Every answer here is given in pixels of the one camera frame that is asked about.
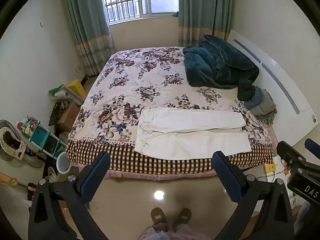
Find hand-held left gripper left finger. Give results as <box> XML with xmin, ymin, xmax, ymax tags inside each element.
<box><xmin>28</xmin><ymin>151</ymin><xmax>112</xmax><ymax>240</ymax></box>

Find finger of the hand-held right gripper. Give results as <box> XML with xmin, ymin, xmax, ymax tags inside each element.
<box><xmin>304</xmin><ymin>138</ymin><xmax>320</xmax><ymax>160</ymax></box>
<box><xmin>276</xmin><ymin>141</ymin><xmax>309</xmax><ymax>173</ymax></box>

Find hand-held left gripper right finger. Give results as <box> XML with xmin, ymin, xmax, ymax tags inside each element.
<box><xmin>212</xmin><ymin>151</ymin><xmax>295</xmax><ymax>240</ymax></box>

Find white pants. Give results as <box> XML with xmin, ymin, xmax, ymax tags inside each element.
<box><xmin>134</xmin><ymin>108</ymin><xmax>252</xmax><ymax>160</ymax></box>

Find person's right forearm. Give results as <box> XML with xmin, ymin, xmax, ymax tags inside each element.
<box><xmin>295</xmin><ymin>202</ymin><xmax>316</xmax><ymax>240</ymax></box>

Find white bucket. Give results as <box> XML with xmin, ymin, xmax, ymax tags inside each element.
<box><xmin>56</xmin><ymin>152</ymin><xmax>72</xmax><ymax>175</ymax></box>

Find white shoes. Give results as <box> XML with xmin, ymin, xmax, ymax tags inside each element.
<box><xmin>47</xmin><ymin>166</ymin><xmax>60</xmax><ymax>183</ymax></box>

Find white headboard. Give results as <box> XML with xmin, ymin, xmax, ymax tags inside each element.
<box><xmin>226</xmin><ymin>29</ymin><xmax>317</xmax><ymax>147</ymax></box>

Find grey teal fringed scarf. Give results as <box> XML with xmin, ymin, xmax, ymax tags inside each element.
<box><xmin>244</xmin><ymin>86</ymin><xmax>278</xmax><ymax>125</ymax></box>

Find person's right slipper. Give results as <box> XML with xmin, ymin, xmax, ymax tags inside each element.
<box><xmin>174</xmin><ymin>208</ymin><xmax>192</xmax><ymax>227</ymax></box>

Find person's slipper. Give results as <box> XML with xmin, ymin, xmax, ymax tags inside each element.
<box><xmin>151</xmin><ymin>207</ymin><xmax>166</xmax><ymax>227</ymax></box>
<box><xmin>174</xmin><ymin>208</ymin><xmax>192</xmax><ymax>227</ymax></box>

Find cardboard box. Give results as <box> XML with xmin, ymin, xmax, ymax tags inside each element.
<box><xmin>58</xmin><ymin>102</ymin><xmax>80</xmax><ymax>132</ymax></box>

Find teal shelf rack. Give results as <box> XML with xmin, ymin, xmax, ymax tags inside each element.
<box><xmin>16</xmin><ymin>116</ymin><xmax>68</xmax><ymax>159</ymax></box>

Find person's left slipper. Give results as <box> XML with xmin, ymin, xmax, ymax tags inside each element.
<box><xmin>151</xmin><ymin>207</ymin><xmax>166</xmax><ymax>227</ymax></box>

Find dark folded garment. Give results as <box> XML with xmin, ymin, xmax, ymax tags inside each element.
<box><xmin>237</xmin><ymin>79</ymin><xmax>256</xmax><ymax>102</ymax></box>

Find person's pink trouser legs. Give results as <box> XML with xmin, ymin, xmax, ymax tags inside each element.
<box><xmin>139</xmin><ymin>224</ymin><xmax>206</xmax><ymax>240</ymax></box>

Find broom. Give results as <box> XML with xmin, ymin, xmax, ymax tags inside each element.
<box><xmin>0</xmin><ymin>172</ymin><xmax>28</xmax><ymax>188</ymax></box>

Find electric floor fan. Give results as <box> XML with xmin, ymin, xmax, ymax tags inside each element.
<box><xmin>0</xmin><ymin>120</ymin><xmax>43</xmax><ymax>168</ymax></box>

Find yellow box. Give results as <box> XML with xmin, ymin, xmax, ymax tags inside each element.
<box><xmin>65</xmin><ymin>79</ymin><xmax>87</xmax><ymax>98</ymax></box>

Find green plastic bag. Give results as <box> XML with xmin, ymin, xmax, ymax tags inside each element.
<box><xmin>48</xmin><ymin>85</ymin><xmax>68</xmax><ymax>102</ymax></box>

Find floral checked bed sheet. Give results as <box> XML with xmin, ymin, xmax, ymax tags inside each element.
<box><xmin>65</xmin><ymin>46</ymin><xmax>275</xmax><ymax>178</ymax></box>

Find teal plush blanket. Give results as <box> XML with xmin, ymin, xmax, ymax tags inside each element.
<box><xmin>182</xmin><ymin>34</ymin><xmax>260</xmax><ymax>89</ymax></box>

